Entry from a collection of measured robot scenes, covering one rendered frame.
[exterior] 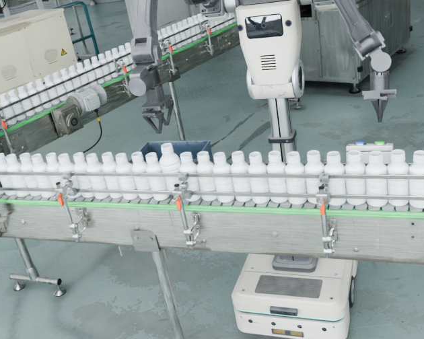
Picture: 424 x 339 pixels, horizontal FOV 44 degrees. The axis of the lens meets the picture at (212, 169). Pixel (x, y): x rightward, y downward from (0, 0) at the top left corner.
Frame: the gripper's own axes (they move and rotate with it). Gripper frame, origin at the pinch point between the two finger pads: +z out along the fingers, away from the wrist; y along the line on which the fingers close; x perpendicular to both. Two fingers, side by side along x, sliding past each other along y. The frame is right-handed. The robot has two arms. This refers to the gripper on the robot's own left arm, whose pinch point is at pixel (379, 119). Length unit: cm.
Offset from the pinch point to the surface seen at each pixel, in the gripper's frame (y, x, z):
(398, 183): 5.9, -17.2, 17.3
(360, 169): -4.5, -18.0, 13.4
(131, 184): -81, -16, 19
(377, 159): 0.2, -19.4, 10.3
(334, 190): -12.2, -17.1, 19.8
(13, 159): -129, -19, 10
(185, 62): -146, 185, -38
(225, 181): -46, -17, 17
